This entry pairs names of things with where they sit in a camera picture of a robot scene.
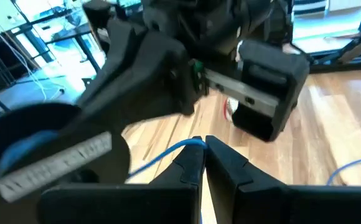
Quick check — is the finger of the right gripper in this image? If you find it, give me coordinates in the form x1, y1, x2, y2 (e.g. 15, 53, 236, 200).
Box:
232, 39, 311, 142
74, 21, 200, 131

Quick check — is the white printed tape roll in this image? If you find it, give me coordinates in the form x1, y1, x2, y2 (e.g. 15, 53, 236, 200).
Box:
226, 98, 240, 118

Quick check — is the striped box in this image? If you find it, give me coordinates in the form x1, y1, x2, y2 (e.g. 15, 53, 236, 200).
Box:
292, 0, 329, 15

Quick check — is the black desk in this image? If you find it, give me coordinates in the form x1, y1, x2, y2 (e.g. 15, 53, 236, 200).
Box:
0, 23, 103, 113

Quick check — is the white storage box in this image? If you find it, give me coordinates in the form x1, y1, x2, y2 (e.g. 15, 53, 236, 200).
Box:
329, 0, 361, 12

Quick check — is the black spool white label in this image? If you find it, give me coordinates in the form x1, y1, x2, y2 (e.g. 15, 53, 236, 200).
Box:
0, 102, 131, 203

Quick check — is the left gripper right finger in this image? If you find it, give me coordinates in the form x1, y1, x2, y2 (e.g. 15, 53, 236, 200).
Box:
205, 135, 361, 224

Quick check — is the long blue cord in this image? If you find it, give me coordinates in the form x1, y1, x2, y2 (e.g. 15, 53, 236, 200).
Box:
0, 130, 361, 224

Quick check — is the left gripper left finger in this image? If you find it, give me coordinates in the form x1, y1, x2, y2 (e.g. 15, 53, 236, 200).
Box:
39, 136, 205, 224

